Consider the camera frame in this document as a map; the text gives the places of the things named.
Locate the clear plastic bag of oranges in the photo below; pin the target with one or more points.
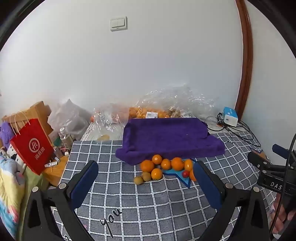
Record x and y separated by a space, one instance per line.
175 102

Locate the wooden stool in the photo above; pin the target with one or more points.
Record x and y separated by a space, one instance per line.
39 113

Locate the red cherry tomato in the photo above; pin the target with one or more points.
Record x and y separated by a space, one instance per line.
185 173

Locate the person's right hand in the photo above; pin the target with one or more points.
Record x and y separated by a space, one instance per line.
281 222

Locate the grey plastic bag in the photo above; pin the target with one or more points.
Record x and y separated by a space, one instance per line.
67 118

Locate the purple plush toy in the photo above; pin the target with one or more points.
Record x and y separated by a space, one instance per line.
5 134

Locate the kiwi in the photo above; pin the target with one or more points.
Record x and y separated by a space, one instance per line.
146 176
138 180

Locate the small round orange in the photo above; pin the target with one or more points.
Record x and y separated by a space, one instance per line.
157 159

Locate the yellow pear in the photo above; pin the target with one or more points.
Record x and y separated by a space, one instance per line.
105 137

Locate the wooden bedside table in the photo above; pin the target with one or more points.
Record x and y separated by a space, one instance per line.
56 172

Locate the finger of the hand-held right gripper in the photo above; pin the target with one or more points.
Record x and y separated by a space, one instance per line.
281 150
257 158

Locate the colourful printed blanket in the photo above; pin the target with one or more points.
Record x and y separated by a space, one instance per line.
9 190

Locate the grey checked bedsheet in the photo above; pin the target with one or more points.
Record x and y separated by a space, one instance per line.
148 204

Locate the white light switch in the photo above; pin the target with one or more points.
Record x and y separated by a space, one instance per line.
118 23

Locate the brown wooden door frame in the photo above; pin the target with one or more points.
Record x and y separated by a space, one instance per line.
245 58

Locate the red paper bag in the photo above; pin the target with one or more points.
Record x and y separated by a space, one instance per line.
31 148

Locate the large orange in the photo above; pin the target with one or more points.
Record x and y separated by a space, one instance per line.
147 166

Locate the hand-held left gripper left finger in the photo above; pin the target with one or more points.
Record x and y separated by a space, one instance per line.
84 183

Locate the white and blue charger box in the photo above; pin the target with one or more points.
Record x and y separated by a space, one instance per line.
230 116

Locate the oval orange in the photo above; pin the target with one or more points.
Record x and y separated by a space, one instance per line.
188 165

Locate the purple towel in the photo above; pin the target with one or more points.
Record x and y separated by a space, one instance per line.
171 136

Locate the pile of oranges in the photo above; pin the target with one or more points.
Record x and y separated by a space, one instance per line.
177 163

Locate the plastic bottle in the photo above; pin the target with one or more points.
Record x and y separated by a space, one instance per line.
64 137

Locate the blue star-shaped card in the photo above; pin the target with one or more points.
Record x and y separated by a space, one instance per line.
177 176

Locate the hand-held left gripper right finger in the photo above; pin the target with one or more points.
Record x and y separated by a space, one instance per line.
208 185

